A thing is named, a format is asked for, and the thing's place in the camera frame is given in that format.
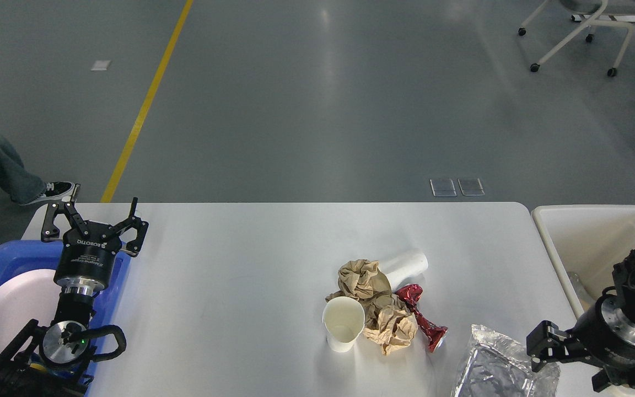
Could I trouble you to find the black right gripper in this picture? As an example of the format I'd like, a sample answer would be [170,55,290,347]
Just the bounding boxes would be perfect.
[526,296,635,393]

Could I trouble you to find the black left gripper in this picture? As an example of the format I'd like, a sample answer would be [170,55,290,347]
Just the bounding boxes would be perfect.
[41,184,149,292]

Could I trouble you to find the silver foil bag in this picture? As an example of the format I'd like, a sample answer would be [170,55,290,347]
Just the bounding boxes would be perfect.
[451,324,561,396]

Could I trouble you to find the pink plate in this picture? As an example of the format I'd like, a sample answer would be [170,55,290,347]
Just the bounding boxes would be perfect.
[0,269,61,353]

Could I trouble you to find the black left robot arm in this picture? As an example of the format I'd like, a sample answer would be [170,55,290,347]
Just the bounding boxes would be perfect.
[0,184,149,396]

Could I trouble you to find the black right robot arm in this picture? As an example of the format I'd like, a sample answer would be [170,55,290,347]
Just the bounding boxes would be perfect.
[526,248,635,392]

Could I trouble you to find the clear plastic wrap in bin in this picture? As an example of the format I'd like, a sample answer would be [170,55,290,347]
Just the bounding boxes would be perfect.
[566,271,597,307]

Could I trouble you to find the black white sneaker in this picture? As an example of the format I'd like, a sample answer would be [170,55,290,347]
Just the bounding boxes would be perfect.
[18,181,75,206]

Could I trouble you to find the beige plastic bin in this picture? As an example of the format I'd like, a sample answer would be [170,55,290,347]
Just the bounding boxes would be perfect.
[532,205,635,396]

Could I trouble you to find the person leg in jeans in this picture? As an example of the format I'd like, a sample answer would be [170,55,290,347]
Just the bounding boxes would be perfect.
[0,135,47,205]

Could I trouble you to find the crushed red can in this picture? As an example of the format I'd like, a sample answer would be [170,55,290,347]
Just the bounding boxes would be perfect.
[396,283,449,353]

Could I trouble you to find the light crumpled brown paper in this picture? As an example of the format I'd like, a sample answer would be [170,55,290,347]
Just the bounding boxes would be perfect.
[363,305,417,356]

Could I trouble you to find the lying white paper cup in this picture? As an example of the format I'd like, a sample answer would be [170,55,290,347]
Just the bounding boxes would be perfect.
[379,249,429,292]

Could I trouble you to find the dark crumpled brown paper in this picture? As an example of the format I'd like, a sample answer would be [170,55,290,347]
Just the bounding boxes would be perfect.
[325,259,407,330]

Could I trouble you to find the upright white paper cup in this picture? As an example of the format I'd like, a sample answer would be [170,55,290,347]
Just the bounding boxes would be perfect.
[322,297,365,353]

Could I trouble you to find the white rolling chair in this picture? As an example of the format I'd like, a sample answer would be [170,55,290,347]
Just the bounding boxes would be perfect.
[530,1,635,78]

